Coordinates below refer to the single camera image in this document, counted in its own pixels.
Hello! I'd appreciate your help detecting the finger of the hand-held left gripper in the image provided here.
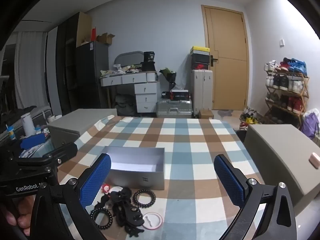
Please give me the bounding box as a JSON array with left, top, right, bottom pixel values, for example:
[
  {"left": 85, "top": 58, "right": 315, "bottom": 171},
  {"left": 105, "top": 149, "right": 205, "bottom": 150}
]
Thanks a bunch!
[
  {"left": 20, "top": 133, "right": 46, "bottom": 151},
  {"left": 46, "top": 142, "right": 78, "bottom": 165}
]

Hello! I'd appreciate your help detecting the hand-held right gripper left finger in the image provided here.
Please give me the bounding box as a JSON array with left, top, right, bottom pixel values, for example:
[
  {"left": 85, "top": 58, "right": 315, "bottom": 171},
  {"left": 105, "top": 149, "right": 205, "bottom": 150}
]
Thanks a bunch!
[{"left": 29, "top": 153, "right": 112, "bottom": 240}]

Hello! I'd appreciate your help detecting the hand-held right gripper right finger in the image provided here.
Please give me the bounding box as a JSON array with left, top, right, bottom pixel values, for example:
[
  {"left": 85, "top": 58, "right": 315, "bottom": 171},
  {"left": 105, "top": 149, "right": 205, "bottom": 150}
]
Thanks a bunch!
[{"left": 214, "top": 154, "right": 298, "bottom": 240}]

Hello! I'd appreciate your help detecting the black bow hair clip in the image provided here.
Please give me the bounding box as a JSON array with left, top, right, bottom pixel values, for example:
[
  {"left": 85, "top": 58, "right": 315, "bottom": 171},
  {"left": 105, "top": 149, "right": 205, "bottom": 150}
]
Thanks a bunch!
[{"left": 110, "top": 187, "right": 132, "bottom": 204}]

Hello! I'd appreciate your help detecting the black spiral hair tie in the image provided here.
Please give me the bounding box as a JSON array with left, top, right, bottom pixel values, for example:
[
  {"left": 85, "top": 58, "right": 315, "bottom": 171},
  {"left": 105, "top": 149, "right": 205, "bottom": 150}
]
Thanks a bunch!
[
  {"left": 89, "top": 207, "right": 113, "bottom": 229},
  {"left": 132, "top": 189, "right": 157, "bottom": 208}
]

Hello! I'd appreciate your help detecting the grey cardboard box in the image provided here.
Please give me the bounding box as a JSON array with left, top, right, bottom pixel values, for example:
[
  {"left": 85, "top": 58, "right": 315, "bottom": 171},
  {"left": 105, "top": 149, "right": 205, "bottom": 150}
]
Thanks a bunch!
[{"left": 101, "top": 146, "right": 165, "bottom": 190}]

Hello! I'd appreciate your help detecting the black claw hair clip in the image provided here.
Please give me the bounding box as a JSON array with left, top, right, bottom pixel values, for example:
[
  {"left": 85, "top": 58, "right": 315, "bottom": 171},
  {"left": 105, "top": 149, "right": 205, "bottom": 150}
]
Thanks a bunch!
[{"left": 115, "top": 204, "right": 145, "bottom": 227}]

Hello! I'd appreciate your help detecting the round pin badge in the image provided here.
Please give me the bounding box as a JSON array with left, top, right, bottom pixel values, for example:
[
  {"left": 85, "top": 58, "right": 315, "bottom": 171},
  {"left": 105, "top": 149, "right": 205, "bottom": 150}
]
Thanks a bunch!
[{"left": 142, "top": 212, "right": 163, "bottom": 230}]

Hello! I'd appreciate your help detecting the person's left hand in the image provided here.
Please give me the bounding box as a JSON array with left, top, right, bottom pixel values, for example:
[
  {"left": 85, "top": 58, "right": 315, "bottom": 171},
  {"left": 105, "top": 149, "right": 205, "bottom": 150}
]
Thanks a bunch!
[{"left": 4, "top": 195, "right": 35, "bottom": 230}]

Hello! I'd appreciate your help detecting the white cylindrical bottle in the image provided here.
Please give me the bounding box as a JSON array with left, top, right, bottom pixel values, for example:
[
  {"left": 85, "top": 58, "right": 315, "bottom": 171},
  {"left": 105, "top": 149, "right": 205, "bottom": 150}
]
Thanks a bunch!
[{"left": 20, "top": 113, "right": 37, "bottom": 137}]

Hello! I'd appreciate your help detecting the small bottle with blue cap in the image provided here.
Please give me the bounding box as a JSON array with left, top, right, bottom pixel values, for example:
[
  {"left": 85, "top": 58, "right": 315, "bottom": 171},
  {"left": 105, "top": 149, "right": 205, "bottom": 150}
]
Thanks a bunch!
[{"left": 6, "top": 124, "right": 17, "bottom": 140}]

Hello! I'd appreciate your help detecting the grey cabinet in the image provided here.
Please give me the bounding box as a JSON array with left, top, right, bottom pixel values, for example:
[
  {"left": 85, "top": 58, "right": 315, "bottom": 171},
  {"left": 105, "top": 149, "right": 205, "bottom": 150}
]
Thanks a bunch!
[
  {"left": 244, "top": 124, "right": 320, "bottom": 205},
  {"left": 47, "top": 108, "right": 118, "bottom": 150}
]

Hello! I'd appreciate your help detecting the checked tablecloth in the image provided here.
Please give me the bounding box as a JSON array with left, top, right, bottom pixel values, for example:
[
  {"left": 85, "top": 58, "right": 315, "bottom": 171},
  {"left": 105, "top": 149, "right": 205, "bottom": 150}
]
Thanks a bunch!
[{"left": 54, "top": 115, "right": 273, "bottom": 240}]

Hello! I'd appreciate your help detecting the pile of slippers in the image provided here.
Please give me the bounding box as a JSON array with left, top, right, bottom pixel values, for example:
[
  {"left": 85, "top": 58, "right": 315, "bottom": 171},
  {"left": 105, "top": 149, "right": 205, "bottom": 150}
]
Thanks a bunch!
[{"left": 239, "top": 106, "right": 262, "bottom": 130}]

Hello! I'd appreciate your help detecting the small brown cardboard box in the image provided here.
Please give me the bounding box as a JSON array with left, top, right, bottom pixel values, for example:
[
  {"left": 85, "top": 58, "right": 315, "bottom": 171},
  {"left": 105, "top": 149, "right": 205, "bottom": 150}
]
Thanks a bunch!
[{"left": 199, "top": 109, "right": 215, "bottom": 120}]

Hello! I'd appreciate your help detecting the white curtain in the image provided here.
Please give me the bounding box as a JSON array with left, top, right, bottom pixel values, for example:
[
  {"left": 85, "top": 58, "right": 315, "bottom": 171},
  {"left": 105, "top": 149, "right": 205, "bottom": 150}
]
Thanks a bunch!
[{"left": 15, "top": 31, "right": 49, "bottom": 109}]

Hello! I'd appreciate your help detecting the dark bag under dressing table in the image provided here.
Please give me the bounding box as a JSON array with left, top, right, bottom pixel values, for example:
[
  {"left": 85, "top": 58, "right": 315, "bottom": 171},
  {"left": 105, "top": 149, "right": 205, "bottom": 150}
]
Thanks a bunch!
[{"left": 115, "top": 94, "right": 138, "bottom": 117}]

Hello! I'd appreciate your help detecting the dark cabinet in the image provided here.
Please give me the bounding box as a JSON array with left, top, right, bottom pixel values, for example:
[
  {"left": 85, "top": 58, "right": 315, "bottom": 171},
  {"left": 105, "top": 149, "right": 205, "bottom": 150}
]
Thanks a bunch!
[{"left": 75, "top": 41, "right": 109, "bottom": 110}]

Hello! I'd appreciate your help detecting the tall dark wardrobe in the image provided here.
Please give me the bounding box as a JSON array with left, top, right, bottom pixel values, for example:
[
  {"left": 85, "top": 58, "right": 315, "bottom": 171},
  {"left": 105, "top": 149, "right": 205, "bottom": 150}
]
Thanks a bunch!
[{"left": 55, "top": 12, "right": 92, "bottom": 115}]

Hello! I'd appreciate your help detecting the small pink case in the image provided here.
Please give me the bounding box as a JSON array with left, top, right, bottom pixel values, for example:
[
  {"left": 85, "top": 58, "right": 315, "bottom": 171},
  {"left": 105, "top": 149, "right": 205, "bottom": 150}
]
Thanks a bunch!
[{"left": 309, "top": 152, "right": 320, "bottom": 169}]

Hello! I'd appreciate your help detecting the silver ribbed suitcase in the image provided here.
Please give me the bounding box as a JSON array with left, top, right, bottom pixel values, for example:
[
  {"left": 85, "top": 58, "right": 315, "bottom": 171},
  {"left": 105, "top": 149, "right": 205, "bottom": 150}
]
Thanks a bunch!
[{"left": 156, "top": 99, "right": 193, "bottom": 118}]

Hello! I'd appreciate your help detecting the white upright suitcase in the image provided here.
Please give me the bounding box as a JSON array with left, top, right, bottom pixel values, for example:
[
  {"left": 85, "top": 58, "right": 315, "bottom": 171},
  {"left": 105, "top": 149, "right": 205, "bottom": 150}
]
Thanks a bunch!
[{"left": 191, "top": 69, "right": 213, "bottom": 117}]

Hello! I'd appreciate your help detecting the clutter on dressing table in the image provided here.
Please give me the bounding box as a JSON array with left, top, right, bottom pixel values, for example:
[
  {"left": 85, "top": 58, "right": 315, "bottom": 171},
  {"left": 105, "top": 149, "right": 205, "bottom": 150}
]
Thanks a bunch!
[{"left": 100, "top": 64, "right": 143, "bottom": 77}]

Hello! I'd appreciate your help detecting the purple bag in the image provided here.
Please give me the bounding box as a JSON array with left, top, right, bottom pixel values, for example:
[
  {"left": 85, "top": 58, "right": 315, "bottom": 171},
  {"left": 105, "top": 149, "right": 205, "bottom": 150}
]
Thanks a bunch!
[{"left": 300, "top": 112, "right": 320, "bottom": 140}]

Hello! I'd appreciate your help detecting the black box with red stripe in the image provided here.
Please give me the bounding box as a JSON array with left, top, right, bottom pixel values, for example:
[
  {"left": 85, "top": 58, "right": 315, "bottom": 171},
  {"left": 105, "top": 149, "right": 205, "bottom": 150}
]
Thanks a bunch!
[{"left": 170, "top": 90, "right": 190, "bottom": 101}]

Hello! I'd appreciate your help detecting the white dressing table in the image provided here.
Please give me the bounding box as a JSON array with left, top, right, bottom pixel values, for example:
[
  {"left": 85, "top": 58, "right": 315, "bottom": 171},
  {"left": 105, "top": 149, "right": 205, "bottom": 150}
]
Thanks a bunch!
[{"left": 100, "top": 70, "right": 160, "bottom": 113}]

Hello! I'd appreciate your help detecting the wooden shoe rack with shoes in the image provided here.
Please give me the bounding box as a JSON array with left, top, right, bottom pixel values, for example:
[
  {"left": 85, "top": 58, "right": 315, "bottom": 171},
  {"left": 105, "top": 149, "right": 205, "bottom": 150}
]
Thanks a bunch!
[{"left": 264, "top": 57, "right": 309, "bottom": 115}]

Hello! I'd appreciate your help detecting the grey oval mirror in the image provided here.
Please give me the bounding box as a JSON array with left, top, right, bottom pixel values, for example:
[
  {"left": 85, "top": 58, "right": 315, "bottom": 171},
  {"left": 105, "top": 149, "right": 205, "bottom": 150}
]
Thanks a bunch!
[{"left": 114, "top": 51, "right": 145, "bottom": 67}]

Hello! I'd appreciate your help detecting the black and red shoe box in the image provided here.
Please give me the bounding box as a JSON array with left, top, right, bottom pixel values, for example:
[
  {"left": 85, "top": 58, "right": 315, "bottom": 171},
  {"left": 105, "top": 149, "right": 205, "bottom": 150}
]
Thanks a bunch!
[{"left": 191, "top": 62, "right": 209, "bottom": 71}]

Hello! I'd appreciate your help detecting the dark flower bouquet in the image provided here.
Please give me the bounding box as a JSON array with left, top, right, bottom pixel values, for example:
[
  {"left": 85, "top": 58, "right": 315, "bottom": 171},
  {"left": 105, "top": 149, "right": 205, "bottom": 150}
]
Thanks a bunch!
[{"left": 159, "top": 67, "right": 177, "bottom": 90}]

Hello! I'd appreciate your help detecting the open cardboard box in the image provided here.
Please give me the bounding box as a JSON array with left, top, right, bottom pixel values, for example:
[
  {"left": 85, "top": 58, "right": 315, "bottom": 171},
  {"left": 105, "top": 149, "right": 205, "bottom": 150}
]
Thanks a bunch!
[{"left": 96, "top": 33, "right": 116, "bottom": 46}]

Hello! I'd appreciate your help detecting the wooden door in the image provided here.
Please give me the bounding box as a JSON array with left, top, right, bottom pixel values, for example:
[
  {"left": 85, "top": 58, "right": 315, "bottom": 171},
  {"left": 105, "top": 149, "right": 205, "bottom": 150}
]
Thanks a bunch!
[{"left": 201, "top": 4, "right": 250, "bottom": 111}]

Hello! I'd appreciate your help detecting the black paper bag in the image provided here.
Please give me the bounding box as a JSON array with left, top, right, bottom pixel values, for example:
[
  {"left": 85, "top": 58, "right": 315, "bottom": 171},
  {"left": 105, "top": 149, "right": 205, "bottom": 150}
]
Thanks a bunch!
[{"left": 142, "top": 51, "right": 157, "bottom": 72}]

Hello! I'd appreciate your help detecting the yellow shoe box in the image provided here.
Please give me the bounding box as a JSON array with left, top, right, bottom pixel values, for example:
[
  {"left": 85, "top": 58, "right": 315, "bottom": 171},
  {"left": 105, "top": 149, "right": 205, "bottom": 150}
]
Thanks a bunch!
[{"left": 190, "top": 46, "right": 210, "bottom": 55}]

